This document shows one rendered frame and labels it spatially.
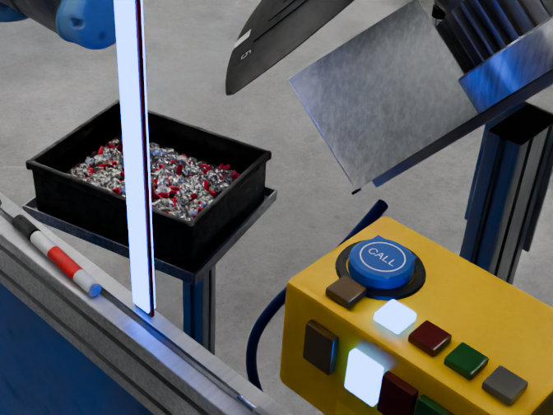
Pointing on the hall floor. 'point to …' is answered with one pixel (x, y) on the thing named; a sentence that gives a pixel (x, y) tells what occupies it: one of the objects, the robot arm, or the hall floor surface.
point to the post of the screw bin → (201, 310)
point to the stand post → (507, 191)
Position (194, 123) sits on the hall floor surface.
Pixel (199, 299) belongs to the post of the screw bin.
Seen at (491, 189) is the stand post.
